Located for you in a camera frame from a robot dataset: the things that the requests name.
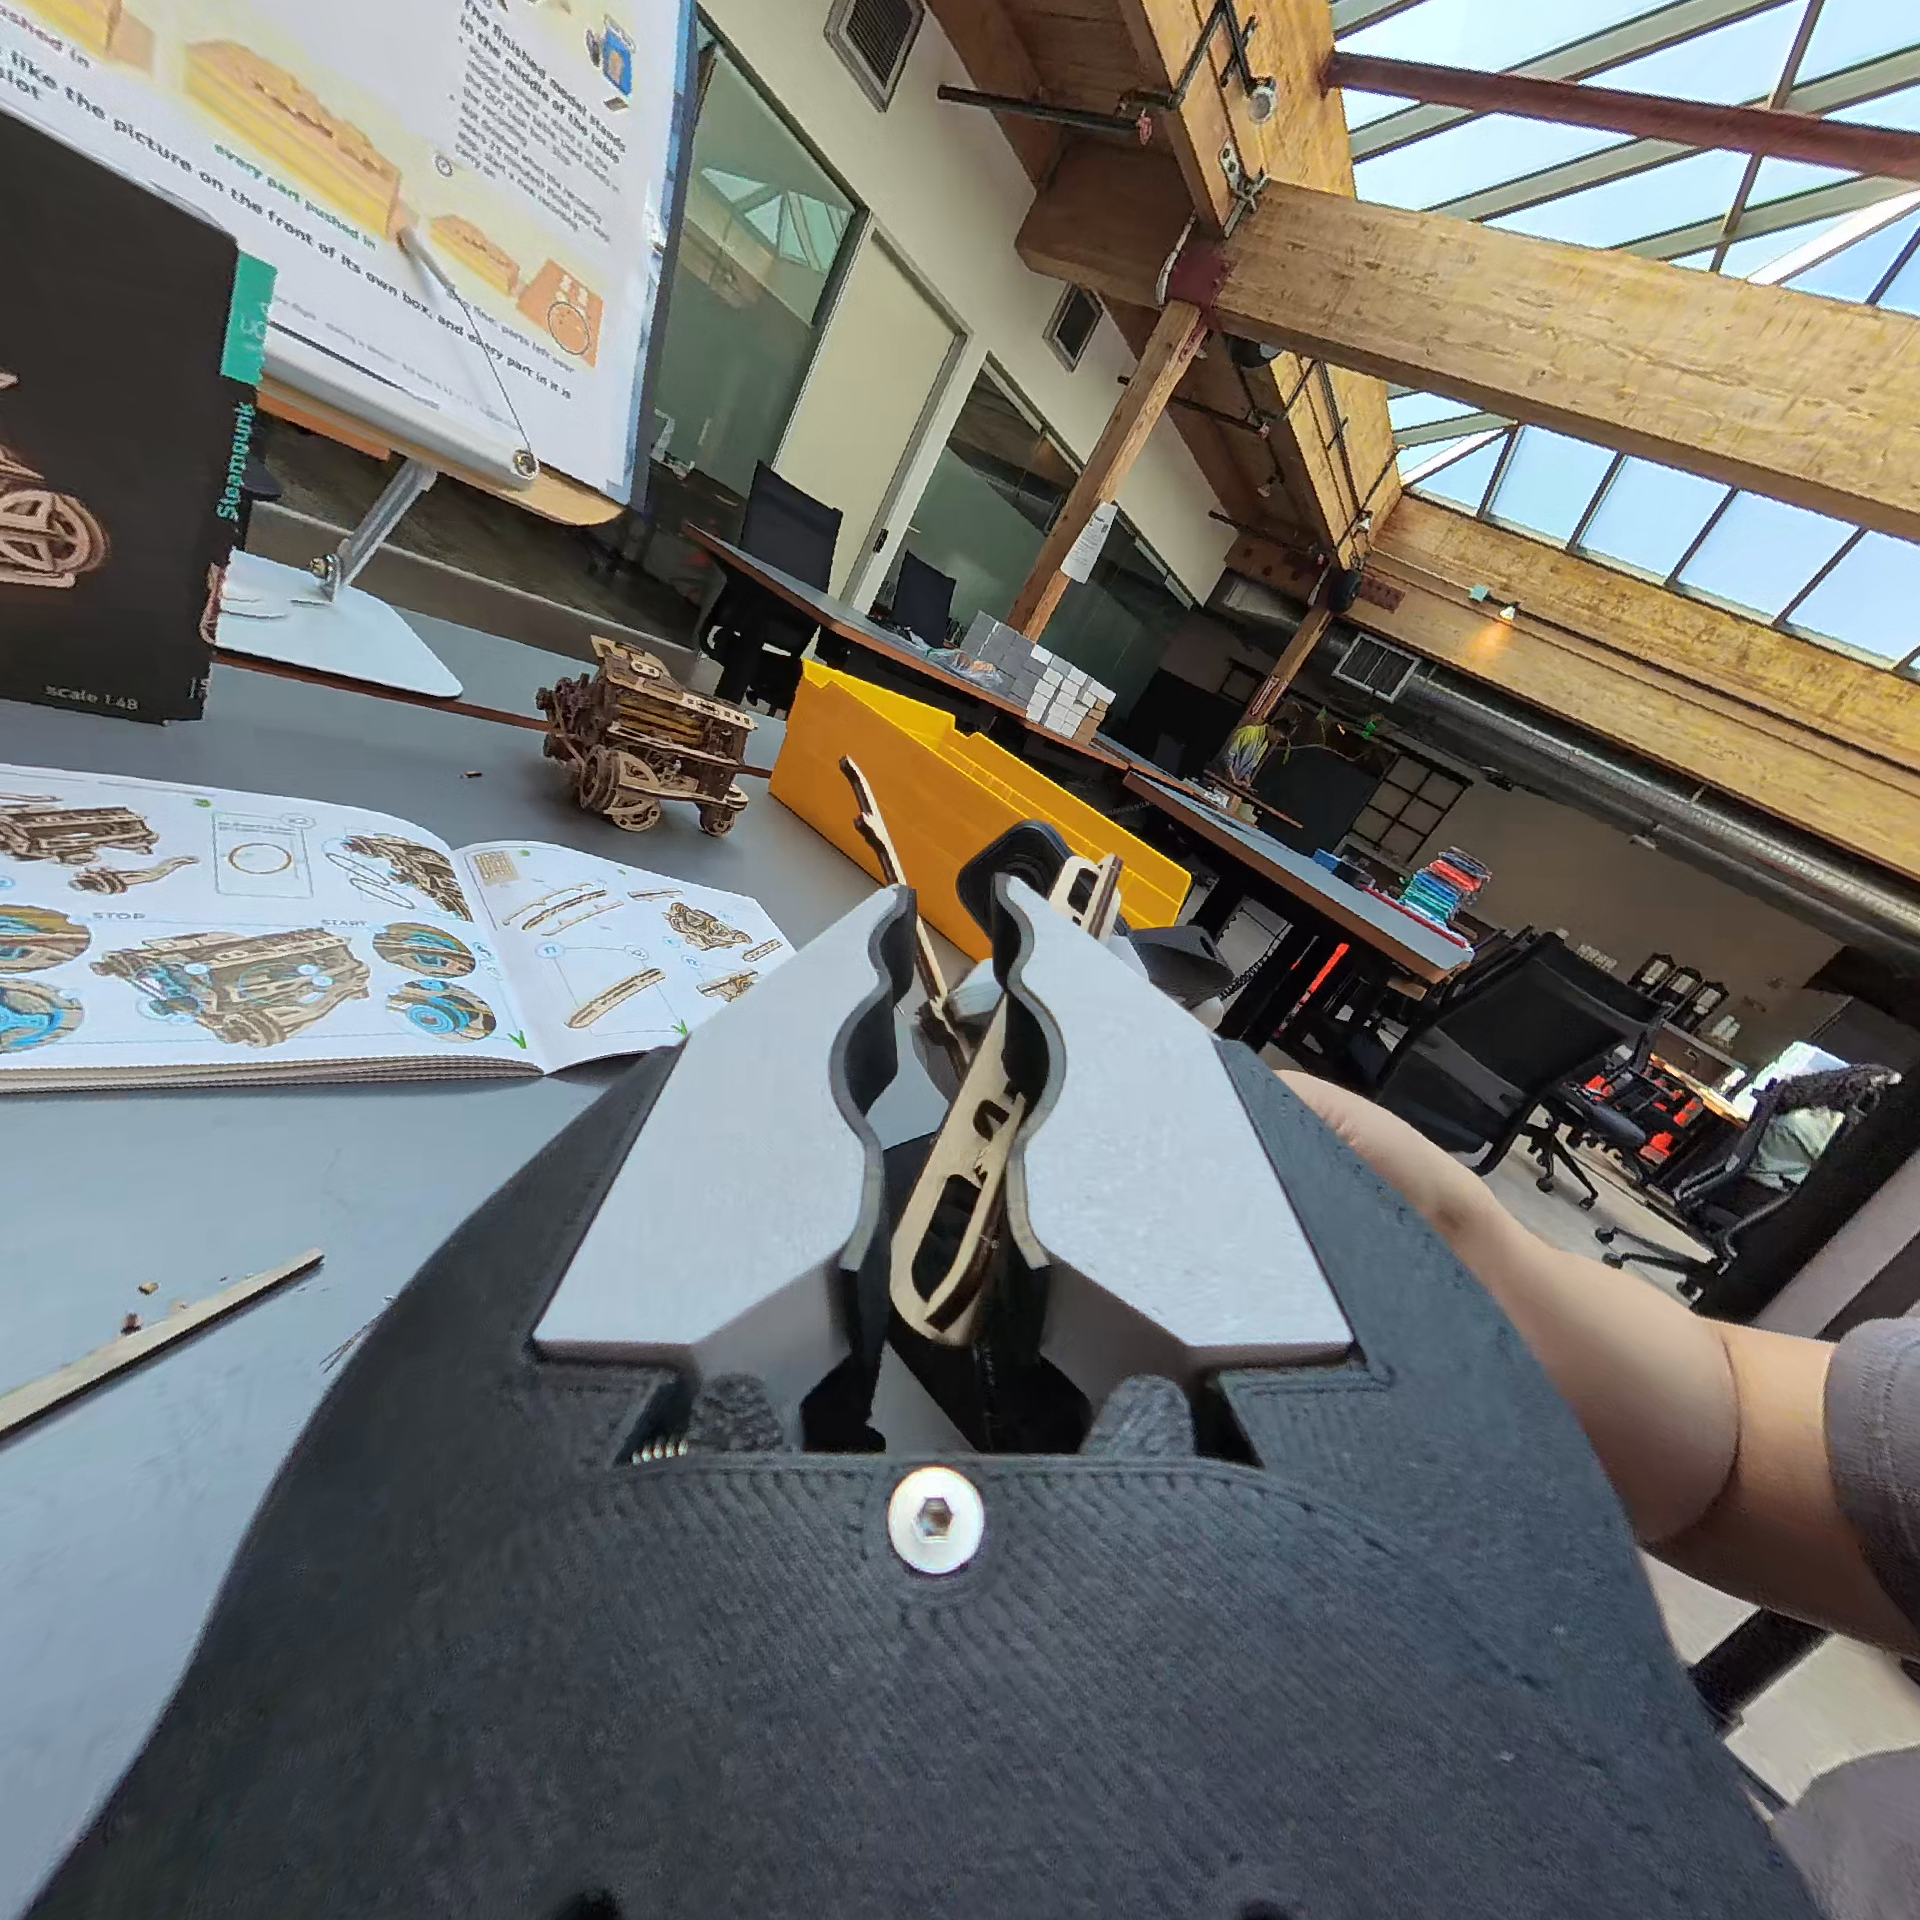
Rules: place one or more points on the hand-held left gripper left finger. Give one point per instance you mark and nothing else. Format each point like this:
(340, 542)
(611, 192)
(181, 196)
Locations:
(720, 1154)

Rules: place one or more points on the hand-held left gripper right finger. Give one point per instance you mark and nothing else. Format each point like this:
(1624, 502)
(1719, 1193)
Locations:
(1185, 1185)

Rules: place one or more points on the thin dark-edged wooden strip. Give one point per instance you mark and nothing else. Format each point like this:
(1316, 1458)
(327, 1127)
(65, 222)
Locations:
(885, 855)

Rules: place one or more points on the oval-ended slotted wooden strip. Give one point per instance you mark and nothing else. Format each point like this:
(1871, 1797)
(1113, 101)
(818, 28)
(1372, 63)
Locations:
(917, 1231)

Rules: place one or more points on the person's right forearm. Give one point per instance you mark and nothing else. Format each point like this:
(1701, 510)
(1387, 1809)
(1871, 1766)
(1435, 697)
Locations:
(1576, 1319)

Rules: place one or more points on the assembled wooden vehicle model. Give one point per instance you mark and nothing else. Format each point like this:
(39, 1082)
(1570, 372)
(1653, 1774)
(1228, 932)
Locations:
(639, 727)

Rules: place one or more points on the black model kit box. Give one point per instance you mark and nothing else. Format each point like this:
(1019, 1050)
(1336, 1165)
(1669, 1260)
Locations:
(106, 375)

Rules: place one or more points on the yellow plastic bin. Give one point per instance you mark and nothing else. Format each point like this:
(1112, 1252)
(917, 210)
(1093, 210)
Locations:
(973, 781)

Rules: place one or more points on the stack of white boxes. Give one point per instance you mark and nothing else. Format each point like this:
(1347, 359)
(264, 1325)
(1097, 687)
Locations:
(1035, 676)

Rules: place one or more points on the black office chair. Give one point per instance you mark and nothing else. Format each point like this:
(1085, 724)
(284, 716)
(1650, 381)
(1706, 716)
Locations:
(792, 525)
(1499, 1036)
(922, 600)
(1756, 1154)

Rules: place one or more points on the long dark desk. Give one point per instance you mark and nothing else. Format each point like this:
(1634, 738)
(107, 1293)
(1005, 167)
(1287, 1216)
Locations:
(861, 618)

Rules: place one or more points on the paper notice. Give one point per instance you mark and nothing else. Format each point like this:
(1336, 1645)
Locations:
(1090, 540)

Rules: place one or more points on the stack of colourful cases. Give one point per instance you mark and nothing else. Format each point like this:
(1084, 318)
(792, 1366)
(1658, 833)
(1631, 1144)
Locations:
(1442, 888)

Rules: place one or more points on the open instruction booklet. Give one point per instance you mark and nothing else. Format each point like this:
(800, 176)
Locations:
(300, 901)

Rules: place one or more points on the plain wooden stick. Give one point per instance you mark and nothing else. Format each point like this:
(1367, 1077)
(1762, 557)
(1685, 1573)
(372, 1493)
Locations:
(149, 1341)

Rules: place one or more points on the white poster stand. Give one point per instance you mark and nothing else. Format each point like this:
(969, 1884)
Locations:
(338, 629)

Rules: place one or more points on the instruction poster board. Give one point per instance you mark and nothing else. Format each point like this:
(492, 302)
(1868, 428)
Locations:
(376, 182)

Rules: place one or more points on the wall vent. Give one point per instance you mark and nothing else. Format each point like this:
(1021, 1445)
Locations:
(874, 44)
(1074, 325)
(1376, 665)

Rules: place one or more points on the wooden post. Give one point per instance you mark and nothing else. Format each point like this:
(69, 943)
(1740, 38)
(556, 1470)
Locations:
(1117, 434)

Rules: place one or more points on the grey air duct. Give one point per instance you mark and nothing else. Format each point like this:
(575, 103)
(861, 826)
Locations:
(1650, 809)

